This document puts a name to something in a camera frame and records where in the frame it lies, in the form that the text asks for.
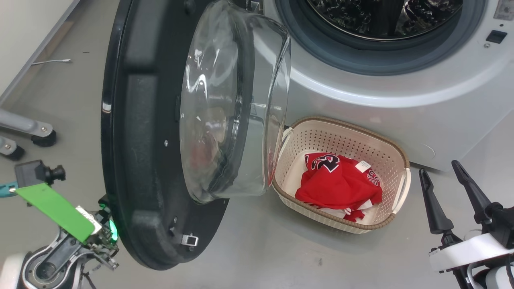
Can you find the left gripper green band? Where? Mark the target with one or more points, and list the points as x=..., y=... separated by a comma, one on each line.
x=56, y=210

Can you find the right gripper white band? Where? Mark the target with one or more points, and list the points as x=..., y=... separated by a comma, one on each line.
x=466, y=255

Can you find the black round glass washer door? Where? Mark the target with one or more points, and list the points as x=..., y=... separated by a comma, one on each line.
x=144, y=160

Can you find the red garment with small logo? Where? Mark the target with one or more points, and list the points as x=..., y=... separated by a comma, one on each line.
x=355, y=216

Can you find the red jersey with number print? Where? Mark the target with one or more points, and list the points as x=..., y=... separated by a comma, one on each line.
x=337, y=184

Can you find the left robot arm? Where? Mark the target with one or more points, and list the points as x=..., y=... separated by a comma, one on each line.
x=48, y=269

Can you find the white front-load washing machine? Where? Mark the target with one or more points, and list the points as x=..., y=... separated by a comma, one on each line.
x=401, y=112

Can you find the cream perforated basket brown rim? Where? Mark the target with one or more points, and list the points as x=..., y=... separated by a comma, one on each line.
x=361, y=140

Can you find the grey metal leg with caster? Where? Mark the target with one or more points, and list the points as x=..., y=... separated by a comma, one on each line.
x=24, y=125
x=10, y=148

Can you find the white partition panel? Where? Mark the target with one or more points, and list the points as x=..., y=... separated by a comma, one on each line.
x=24, y=32

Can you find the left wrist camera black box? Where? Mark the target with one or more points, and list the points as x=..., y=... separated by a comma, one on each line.
x=34, y=172

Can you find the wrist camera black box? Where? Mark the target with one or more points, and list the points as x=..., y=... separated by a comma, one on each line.
x=502, y=224
x=34, y=172

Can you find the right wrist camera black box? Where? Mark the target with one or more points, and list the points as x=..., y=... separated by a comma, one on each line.
x=502, y=224

